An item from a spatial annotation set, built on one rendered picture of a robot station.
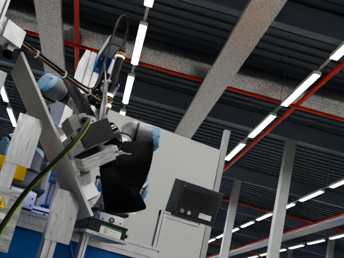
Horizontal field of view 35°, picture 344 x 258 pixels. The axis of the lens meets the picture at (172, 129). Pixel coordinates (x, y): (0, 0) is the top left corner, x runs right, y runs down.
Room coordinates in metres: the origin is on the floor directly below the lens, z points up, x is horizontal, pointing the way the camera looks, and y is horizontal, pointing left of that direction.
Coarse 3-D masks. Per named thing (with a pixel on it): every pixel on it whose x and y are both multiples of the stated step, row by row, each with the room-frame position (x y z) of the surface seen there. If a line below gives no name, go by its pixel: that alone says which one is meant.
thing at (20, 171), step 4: (0, 156) 2.52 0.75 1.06; (4, 156) 2.52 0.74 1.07; (0, 160) 2.52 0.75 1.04; (0, 164) 2.52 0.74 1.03; (0, 168) 2.52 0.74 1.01; (16, 168) 2.55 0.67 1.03; (20, 168) 2.55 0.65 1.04; (24, 168) 2.56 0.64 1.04; (0, 172) 2.52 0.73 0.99; (16, 172) 2.55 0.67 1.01; (20, 172) 2.56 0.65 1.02; (24, 172) 2.56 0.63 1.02; (16, 176) 2.55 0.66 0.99; (20, 176) 2.56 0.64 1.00; (24, 176) 2.56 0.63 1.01; (12, 180) 2.61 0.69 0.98; (16, 180) 2.59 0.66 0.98; (20, 180) 2.56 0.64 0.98
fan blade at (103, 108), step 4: (104, 64) 1.99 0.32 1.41; (104, 68) 1.97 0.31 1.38; (104, 72) 1.96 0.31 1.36; (104, 76) 1.94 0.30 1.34; (104, 80) 1.93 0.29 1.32; (104, 84) 1.93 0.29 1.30; (104, 92) 2.00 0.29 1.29; (104, 96) 2.02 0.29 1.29; (104, 100) 2.04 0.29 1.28; (100, 104) 1.98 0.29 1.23; (104, 104) 2.07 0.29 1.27; (100, 108) 1.99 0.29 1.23; (104, 108) 2.09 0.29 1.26; (100, 112) 2.04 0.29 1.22; (104, 112) 2.11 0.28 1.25; (100, 116) 2.07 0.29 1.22; (104, 116) 2.14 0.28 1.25
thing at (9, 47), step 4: (4, 44) 1.85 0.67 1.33; (8, 44) 1.84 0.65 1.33; (4, 48) 1.84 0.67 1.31; (8, 48) 1.84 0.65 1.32; (12, 48) 1.85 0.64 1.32; (4, 52) 1.84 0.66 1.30; (8, 52) 1.84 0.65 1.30; (12, 52) 1.85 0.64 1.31; (4, 56) 1.86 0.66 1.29; (8, 56) 1.85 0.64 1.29; (12, 56) 1.86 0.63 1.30
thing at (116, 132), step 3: (111, 123) 2.23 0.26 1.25; (114, 123) 2.23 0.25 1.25; (114, 126) 2.22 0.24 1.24; (114, 129) 2.22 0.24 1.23; (117, 129) 2.22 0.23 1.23; (114, 132) 2.21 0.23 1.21; (117, 132) 2.22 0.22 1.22; (117, 135) 2.22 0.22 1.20; (120, 135) 2.23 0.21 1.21; (117, 138) 2.23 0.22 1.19; (120, 138) 2.23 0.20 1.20; (108, 141) 2.21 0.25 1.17; (102, 144) 2.22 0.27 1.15; (105, 144) 2.22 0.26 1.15; (108, 144) 2.22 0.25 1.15
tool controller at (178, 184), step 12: (180, 180) 2.84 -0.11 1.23; (180, 192) 2.84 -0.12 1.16; (192, 192) 2.85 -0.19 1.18; (204, 192) 2.87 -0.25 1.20; (216, 192) 2.89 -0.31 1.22; (168, 204) 2.93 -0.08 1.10; (180, 204) 2.86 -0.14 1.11; (192, 204) 2.88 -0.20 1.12; (204, 204) 2.89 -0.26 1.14; (216, 204) 2.91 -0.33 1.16; (180, 216) 2.88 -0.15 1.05; (192, 216) 2.90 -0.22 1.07; (204, 216) 2.92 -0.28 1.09; (216, 216) 2.94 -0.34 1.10
